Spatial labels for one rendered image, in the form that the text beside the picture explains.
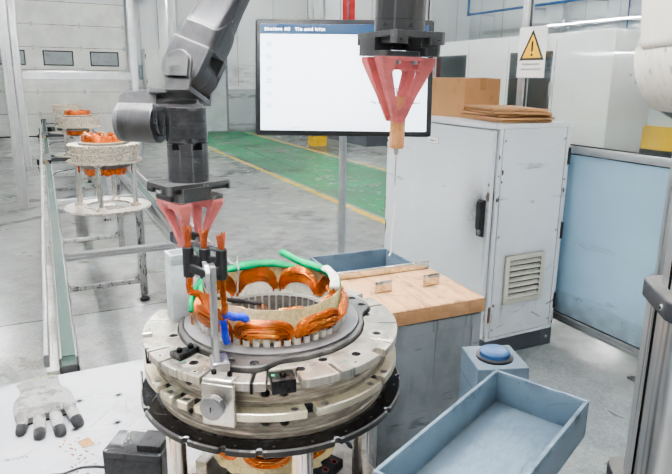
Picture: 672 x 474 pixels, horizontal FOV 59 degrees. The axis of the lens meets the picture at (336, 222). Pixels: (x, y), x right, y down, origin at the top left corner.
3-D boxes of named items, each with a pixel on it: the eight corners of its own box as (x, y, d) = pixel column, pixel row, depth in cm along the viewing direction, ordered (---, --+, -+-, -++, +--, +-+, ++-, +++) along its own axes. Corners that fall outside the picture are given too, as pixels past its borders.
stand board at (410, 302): (326, 287, 105) (326, 274, 104) (418, 274, 112) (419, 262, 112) (379, 330, 87) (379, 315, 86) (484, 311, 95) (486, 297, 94)
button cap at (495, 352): (485, 362, 79) (485, 355, 78) (475, 349, 83) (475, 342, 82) (514, 361, 79) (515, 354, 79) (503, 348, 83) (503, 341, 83)
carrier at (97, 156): (70, 200, 297) (64, 139, 289) (152, 197, 307) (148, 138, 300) (57, 218, 260) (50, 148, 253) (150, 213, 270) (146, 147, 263)
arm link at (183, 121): (195, 100, 79) (212, 98, 85) (148, 99, 81) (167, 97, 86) (198, 151, 81) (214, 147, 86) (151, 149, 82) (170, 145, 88)
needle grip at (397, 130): (386, 148, 70) (389, 96, 69) (395, 147, 72) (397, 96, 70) (397, 149, 69) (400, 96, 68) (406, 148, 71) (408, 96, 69)
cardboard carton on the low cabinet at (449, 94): (498, 115, 342) (501, 77, 337) (462, 117, 326) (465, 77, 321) (449, 112, 373) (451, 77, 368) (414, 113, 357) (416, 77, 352)
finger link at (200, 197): (159, 246, 88) (155, 183, 85) (201, 237, 92) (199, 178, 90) (183, 256, 83) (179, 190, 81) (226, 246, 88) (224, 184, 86)
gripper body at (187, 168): (145, 193, 84) (142, 141, 83) (207, 185, 91) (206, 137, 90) (168, 200, 80) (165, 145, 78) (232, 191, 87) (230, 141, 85)
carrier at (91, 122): (42, 156, 457) (38, 116, 450) (78, 151, 493) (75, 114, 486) (84, 159, 445) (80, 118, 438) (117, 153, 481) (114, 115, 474)
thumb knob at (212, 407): (204, 414, 61) (203, 392, 60) (226, 417, 60) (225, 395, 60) (199, 419, 60) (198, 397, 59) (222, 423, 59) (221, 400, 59)
